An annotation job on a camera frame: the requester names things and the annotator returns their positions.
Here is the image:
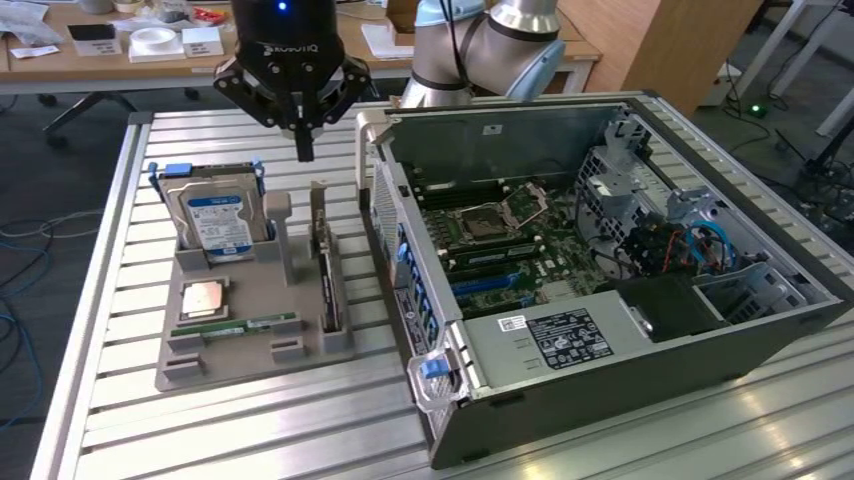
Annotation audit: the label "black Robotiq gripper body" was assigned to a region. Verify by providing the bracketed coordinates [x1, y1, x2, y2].
[231, 0, 348, 122]

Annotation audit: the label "graphics card with metal bracket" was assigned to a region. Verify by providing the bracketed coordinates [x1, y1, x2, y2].
[307, 178, 346, 333]

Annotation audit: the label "plain white box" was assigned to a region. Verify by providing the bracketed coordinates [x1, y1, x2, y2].
[180, 25, 223, 57]

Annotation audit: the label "stack of white papers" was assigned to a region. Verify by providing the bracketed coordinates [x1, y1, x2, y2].
[362, 22, 419, 61]

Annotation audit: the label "brown cardboard box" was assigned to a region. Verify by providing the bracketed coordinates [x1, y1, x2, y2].
[386, 0, 428, 36]

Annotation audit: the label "white boxes on desk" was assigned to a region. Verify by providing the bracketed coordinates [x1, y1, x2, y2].
[127, 27, 188, 64]

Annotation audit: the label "hard disk with blue rails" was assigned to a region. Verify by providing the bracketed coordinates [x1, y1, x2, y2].
[147, 158, 270, 264]

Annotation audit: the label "black office chair base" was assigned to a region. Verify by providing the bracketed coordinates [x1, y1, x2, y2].
[40, 88, 202, 149]

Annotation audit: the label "wooden desk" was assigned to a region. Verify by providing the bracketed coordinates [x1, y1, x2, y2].
[0, 0, 602, 96]

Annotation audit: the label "white box with black top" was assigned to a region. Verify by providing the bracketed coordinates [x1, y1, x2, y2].
[67, 23, 124, 57]

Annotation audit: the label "CPU socket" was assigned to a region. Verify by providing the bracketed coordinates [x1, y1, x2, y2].
[451, 204, 515, 241]

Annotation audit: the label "metal socket cover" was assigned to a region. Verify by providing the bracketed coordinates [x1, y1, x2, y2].
[500, 180, 555, 221]

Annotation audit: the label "grey parts rack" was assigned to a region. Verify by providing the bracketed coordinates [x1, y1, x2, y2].
[154, 189, 355, 392]

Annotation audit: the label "clear plastic bag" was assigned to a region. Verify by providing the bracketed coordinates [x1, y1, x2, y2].
[0, 2, 65, 46]

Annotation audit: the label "CPU with copper-toned lid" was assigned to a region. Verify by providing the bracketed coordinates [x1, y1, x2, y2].
[180, 280, 228, 317]

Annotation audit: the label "green RAM stick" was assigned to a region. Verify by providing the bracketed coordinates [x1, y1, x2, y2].
[171, 312, 299, 340]

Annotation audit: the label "metal disk bay cage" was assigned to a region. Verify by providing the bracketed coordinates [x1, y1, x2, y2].
[573, 117, 675, 241]

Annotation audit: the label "grey power supply with label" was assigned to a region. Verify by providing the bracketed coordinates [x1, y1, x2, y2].
[459, 292, 659, 389]

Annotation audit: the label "white electrical box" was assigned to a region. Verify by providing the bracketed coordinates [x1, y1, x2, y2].
[711, 62, 746, 109]

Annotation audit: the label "black air shroud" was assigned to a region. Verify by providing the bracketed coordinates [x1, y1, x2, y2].
[613, 274, 730, 344]

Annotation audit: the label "open grey PC case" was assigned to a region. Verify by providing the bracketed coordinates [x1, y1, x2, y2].
[354, 89, 854, 471]

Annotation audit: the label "small metal disk bay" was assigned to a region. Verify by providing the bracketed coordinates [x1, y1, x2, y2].
[690, 259, 813, 326]

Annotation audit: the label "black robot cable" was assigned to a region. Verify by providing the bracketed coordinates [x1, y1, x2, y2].
[439, 0, 474, 109]

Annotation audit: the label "white floor cable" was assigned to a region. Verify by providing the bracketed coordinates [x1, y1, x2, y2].
[0, 209, 105, 240]

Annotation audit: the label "red disk wire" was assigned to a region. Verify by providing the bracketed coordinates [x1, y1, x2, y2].
[666, 234, 689, 271]

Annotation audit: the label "blue floor cable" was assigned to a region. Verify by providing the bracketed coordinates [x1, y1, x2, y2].
[0, 239, 52, 431]

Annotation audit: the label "blue disk wire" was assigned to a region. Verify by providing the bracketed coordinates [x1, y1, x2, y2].
[686, 219, 739, 275]

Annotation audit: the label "white desk frame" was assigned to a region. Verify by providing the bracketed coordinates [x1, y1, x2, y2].
[726, 0, 854, 137]

